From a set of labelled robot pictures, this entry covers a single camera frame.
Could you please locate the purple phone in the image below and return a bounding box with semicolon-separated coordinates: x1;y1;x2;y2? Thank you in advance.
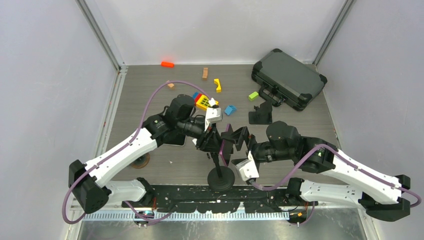
219;123;233;161

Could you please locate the black round-base pole stand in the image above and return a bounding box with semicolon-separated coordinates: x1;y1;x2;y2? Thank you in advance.
206;124;244;192

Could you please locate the white-edged phone black screen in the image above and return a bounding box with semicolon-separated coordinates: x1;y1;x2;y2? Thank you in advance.
164;134;186;147

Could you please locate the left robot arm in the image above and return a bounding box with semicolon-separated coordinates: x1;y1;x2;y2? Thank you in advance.
68;94;222;214

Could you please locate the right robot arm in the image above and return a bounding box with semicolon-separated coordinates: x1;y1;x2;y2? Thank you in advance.
226;121;412;222

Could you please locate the black folding phone stand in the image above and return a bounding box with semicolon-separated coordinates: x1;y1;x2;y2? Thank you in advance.
248;101;273;125

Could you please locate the round wooden phone stand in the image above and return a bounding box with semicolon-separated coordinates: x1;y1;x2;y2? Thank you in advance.
130;153;150;169

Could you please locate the small blue block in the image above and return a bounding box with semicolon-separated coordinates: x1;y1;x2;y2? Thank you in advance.
224;105;237;116

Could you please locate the yellow red blue block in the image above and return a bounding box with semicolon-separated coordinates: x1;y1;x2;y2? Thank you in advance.
192;92;211;111

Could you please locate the green block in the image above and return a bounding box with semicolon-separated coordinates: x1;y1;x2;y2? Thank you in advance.
248;91;259;101

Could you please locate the yellow curved block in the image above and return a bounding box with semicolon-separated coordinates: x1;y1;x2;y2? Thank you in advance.
213;78;222;93

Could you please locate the tan wooden block upright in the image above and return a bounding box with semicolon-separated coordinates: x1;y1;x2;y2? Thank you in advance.
202;67;209;80

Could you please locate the black hard case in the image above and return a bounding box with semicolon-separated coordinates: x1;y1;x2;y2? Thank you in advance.
251;48;328;112

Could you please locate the orange red block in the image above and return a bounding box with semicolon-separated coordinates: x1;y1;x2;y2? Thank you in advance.
160;61;175;68

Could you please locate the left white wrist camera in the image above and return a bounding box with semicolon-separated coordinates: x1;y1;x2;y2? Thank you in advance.
204;105;223;132

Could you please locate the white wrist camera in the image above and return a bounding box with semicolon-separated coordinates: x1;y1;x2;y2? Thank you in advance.
204;105;223;132
231;150;260;182

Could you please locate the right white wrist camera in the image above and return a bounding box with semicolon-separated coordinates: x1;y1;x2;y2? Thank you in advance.
231;150;260;182

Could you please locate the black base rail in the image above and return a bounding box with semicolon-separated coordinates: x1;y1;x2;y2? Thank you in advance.
132;184;304;221

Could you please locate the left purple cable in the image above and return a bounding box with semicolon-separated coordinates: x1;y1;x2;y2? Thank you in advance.
61;80;220;225

